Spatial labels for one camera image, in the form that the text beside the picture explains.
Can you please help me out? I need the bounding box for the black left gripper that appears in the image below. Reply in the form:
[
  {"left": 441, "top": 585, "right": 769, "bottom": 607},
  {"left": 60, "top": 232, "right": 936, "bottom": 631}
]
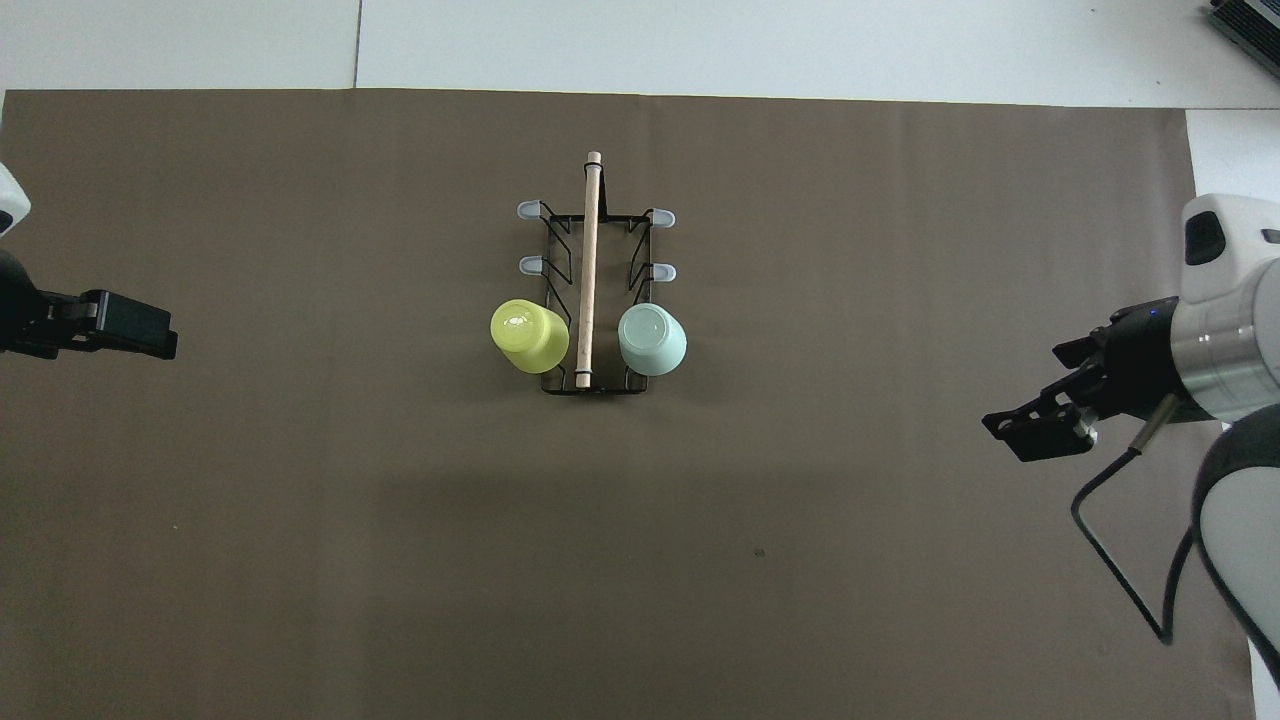
[{"left": 0, "top": 248, "right": 179, "bottom": 361}]

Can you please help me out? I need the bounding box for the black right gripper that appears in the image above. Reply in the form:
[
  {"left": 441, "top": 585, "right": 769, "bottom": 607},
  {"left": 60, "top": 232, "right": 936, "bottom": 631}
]
[{"left": 982, "top": 298, "right": 1176, "bottom": 463}]

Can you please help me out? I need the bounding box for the yellow plastic cup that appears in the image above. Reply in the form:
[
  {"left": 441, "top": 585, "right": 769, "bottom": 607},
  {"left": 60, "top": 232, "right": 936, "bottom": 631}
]
[{"left": 489, "top": 298, "right": 571, "bottom": 375}]

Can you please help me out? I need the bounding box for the green plastic cup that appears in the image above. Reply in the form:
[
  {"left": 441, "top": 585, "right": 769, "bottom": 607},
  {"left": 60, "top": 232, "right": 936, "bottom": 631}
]
[{"left": 617, "top": 303, "right": 689, "bottom": 378}]

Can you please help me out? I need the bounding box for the brown table mat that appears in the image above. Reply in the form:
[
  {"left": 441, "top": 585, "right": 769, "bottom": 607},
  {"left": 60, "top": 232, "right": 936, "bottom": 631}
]
[{"left": 0, "top": 88, "right": 1251, "bottom": 720}]

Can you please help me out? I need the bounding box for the grey ribbed device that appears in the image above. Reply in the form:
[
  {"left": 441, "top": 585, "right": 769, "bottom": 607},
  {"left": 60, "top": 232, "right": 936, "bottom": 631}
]
[{"left": 1205, "top": 0, "right": 1280, "bottom": 51}]

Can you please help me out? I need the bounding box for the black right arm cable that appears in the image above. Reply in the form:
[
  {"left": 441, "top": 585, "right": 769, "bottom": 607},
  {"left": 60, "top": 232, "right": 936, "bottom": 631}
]
[{"left": 1072, "top": 395, "right": 1201, "bottom": 646}]

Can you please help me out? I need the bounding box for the black wire cup rack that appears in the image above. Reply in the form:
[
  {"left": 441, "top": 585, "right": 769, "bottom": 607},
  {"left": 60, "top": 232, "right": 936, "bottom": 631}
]
[{"left": 515, "top": 150, "right": 678, "bottom": 396}]

